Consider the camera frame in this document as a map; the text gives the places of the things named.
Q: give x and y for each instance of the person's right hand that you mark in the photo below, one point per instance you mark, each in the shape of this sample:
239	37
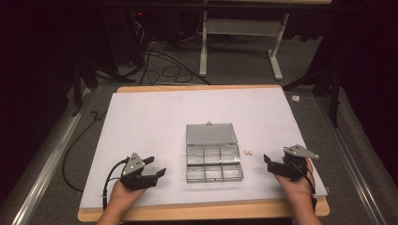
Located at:
297	189

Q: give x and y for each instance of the white metal desk frame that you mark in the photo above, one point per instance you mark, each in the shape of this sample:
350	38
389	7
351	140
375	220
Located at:
241	26

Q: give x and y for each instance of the white table mat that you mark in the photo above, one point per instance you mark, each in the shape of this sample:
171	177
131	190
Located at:
150	125

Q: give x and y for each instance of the silver metal floor rail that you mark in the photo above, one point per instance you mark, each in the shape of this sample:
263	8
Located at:
40	175
353	162

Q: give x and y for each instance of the person's left hand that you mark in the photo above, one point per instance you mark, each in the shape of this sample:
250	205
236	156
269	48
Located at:
123	195

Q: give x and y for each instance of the dark computer tower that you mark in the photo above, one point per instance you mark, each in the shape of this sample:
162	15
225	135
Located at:
125	34

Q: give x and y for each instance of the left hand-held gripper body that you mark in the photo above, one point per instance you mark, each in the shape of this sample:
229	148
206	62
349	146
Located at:
133	167

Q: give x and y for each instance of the clear plastic compartment box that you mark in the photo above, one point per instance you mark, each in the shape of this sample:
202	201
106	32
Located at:
212	156

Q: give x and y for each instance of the black metal stand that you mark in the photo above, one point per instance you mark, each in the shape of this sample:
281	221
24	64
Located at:
83	81
331	90

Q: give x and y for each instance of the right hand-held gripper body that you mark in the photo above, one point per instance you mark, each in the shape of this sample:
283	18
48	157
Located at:
295	165

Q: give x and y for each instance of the crumpled white paper scrap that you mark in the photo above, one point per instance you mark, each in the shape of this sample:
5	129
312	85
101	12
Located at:
295	98

